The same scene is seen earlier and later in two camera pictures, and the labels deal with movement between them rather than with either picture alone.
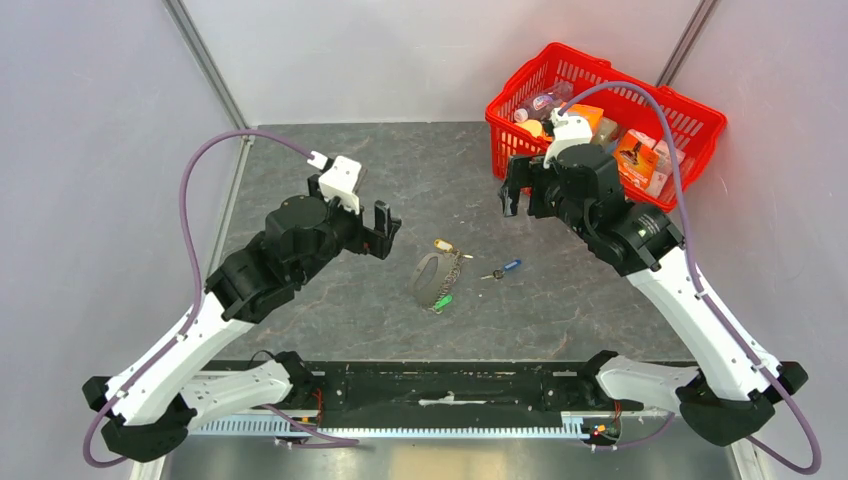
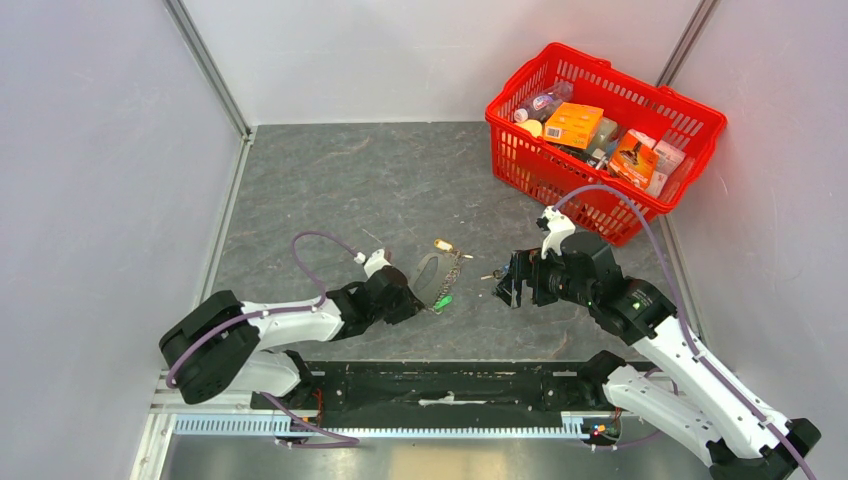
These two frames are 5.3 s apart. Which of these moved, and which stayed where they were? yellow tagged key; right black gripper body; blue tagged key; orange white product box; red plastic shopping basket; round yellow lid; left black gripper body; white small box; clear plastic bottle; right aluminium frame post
Moved: left black gripper body; right black gripper body
Stayed: round yellow lid; red plastic shopping basket; right aluminium frame post; blue tagged key; orange white product box; white small box; yellow tagged key; clear plastic bottle
